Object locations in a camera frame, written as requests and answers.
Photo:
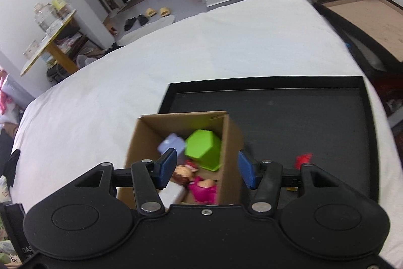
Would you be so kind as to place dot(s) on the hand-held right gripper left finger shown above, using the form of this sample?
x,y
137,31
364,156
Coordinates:
x,y
167,166

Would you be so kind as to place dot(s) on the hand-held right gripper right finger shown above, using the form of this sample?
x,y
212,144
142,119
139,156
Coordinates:
x,y
247,168

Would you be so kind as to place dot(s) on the brown cardboard box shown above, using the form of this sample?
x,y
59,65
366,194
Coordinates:
x,y
231,162

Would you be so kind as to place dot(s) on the brown-haired doll figurine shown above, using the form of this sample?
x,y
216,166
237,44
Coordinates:
x,y
183,174

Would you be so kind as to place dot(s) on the lavender charger plug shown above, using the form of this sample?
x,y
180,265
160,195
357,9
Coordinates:
x,y
171,143

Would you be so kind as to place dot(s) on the white charger plug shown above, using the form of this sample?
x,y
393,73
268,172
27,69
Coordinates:
x,y
173,193

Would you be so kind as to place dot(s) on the green hexagonal box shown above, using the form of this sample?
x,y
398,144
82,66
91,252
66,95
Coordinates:
x,y
203,147

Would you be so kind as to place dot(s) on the pink dinosaur figurine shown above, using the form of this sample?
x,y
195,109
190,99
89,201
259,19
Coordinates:
x,y
203,188

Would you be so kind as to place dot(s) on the small red hat figurine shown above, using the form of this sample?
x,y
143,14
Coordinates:
x,y
303,159

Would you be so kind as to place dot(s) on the black tray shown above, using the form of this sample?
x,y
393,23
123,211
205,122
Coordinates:
x,y
283,118

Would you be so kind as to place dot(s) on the black cloth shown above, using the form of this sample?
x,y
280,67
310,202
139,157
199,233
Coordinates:
x,y
12,165

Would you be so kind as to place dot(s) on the white floor mat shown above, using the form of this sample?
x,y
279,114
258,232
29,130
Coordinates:
x,y
148,29

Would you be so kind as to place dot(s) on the black slipper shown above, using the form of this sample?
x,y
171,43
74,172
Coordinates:
x,y
130,24
142,19

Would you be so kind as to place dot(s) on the yellow slipper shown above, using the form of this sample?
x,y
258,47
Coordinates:
x,y
165,11
151,11

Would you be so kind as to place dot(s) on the round yellow-edged table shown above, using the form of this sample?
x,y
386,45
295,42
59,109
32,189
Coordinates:
x,y
47,42

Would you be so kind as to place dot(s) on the clear glass jar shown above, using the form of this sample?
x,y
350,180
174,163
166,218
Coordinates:
x,y
42,15

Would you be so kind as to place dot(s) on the yellow label bottle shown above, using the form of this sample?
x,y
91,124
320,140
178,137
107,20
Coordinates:
x,y
58,1

